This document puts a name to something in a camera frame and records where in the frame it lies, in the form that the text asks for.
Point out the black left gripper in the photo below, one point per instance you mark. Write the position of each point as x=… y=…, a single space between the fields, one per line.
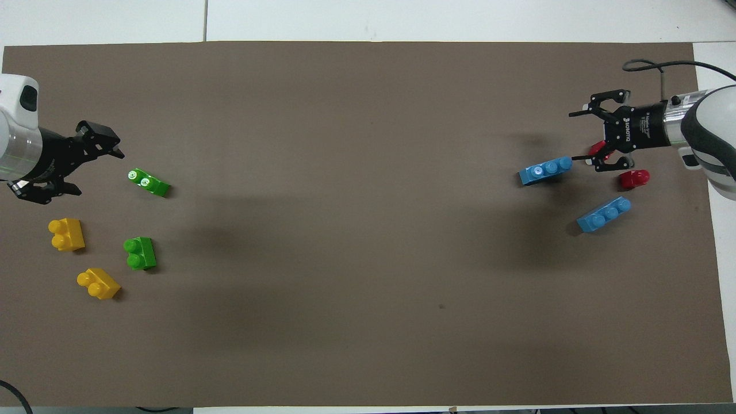
x=54 y=158

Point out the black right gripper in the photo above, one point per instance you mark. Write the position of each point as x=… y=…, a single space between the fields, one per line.
x=638 y=127

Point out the blue three-stud toy block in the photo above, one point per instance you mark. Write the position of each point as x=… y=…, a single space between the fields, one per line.
x=604 y=215
x=543 y=171

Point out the green two-stud toy block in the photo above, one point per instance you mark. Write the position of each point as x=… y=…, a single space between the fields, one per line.
x=150 y=184
x=141 y=254

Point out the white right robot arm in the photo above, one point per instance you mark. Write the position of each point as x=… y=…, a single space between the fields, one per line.
x=713 y=138

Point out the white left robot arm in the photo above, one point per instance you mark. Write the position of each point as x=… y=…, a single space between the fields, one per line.
x=14 y=144

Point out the red one-stud toy block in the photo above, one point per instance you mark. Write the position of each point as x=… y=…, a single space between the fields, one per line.
x=634 y=179
x=597 y=148

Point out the yellow two-stud toy block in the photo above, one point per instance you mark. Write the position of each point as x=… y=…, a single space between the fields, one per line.
x=67 y=234
x=100 y=284

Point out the brown table mat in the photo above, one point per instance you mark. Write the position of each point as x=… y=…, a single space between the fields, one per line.
x=368 y=259

